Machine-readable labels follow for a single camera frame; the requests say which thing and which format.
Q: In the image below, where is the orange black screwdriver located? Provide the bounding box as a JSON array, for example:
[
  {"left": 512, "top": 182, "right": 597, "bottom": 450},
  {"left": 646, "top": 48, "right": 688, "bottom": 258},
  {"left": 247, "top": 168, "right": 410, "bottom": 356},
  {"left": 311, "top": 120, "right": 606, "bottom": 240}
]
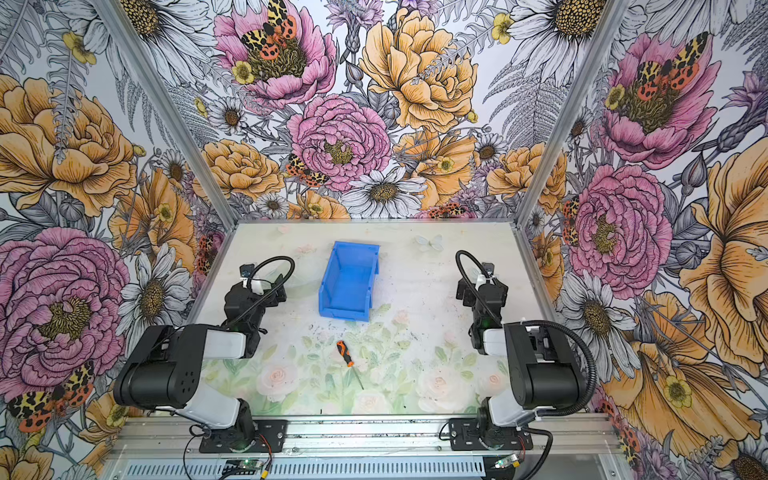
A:
[{"left": 336, "top": 340, "right": 365, "bottom": 389}]

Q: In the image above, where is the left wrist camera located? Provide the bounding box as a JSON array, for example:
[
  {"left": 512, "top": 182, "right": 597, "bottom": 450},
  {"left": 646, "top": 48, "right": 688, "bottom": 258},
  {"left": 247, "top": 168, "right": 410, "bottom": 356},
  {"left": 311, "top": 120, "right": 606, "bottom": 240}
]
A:
[{"left": 239, "top": 263, "right": 256, "bottom": 281}]

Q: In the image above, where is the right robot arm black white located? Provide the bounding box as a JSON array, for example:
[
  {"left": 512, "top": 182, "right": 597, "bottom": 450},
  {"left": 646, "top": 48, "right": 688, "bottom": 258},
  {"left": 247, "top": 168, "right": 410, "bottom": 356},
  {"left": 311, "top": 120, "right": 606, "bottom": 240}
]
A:
[{"left": 448, "top": 278, "right": 588, "bottom": 451}]

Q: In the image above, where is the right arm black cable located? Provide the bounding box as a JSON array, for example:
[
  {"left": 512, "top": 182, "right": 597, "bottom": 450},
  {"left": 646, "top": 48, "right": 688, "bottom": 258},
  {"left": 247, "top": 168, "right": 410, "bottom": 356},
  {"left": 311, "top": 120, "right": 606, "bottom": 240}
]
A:
[{"left": 454, "top": 249, "right": 599, "bottom": 418}]

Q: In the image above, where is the blue plastic bin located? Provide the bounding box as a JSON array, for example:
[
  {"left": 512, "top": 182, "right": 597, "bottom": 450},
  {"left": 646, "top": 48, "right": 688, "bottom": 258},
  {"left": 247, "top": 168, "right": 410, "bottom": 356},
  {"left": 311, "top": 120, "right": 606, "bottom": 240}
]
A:
[{"left": 318, "top": 241, "right": 380, "bottom": 322}]

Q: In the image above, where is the white perforated cable duct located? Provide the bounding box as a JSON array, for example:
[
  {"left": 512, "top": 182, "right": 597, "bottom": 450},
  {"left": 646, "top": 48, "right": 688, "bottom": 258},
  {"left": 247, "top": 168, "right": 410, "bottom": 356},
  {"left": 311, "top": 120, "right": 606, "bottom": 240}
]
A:
[{"left": 113, "top": 456, "right": 486, "bottom": 479}]

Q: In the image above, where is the green circuit board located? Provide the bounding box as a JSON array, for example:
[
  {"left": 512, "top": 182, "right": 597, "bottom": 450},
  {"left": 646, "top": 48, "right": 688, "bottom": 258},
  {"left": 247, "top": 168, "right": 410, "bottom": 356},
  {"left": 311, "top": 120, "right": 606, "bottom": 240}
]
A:
[{"left": 222, "top": 458, "right": 265, "bottom": 475}]

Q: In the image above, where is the aluminium mounting rail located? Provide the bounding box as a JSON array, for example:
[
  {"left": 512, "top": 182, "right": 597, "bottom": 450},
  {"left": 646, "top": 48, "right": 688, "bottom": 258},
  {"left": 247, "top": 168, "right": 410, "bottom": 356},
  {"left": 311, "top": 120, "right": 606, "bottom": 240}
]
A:
[{"left": 107, "top": 413, "right": 620, "bottom": 460}]

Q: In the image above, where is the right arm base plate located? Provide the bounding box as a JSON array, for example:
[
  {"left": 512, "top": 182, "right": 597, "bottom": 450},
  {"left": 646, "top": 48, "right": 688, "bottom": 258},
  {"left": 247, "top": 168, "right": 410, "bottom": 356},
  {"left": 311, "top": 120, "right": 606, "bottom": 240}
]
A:
[{"left": 447, "top": 418, "right": 533, "bottom": 452}]

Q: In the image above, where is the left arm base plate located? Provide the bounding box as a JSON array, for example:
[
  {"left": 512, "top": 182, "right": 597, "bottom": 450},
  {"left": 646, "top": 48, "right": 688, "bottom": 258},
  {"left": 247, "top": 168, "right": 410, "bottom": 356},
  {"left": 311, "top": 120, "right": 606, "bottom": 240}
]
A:
[{"left": 199, "top": 419, "right": 288, "bottom": 454}]

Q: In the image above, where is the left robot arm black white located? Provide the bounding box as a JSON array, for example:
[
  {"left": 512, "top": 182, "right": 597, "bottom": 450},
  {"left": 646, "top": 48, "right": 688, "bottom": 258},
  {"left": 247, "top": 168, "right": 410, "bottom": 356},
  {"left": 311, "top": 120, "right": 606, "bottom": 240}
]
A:
[{"left": 113, "top": 274, "right": 287, "bottom": 452}]

